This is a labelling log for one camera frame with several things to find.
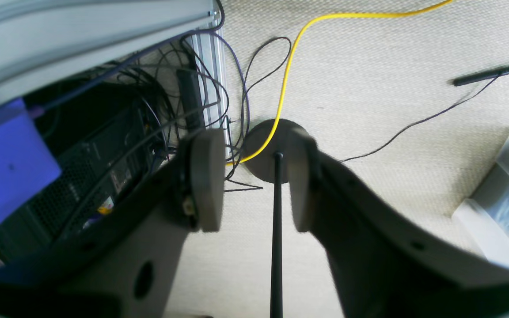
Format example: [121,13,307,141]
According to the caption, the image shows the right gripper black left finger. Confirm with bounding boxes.
[0,129,225,318]

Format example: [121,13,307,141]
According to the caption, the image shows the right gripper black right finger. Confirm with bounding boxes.
[288,129,509,318]

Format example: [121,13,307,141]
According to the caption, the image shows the black computer tower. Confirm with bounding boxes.
[0,83,168,262]

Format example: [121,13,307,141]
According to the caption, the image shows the clear plastic storage bin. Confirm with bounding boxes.
[452,125,509,275]

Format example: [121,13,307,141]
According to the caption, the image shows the blue box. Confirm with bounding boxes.
[0,98,62,224]

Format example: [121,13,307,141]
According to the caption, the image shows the black power brick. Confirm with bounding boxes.
[176,68,205,132]

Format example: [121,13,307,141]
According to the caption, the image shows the black rod on floor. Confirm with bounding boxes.
[451,66,509,87]

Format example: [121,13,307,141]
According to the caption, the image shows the thin black floor cable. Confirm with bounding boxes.
[338,51,509,163]

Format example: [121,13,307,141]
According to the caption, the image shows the aluminium frame rail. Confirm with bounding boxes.
[180,8,232,157]

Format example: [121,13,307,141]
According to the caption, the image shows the yellow cable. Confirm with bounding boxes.
[226,0,454,167]

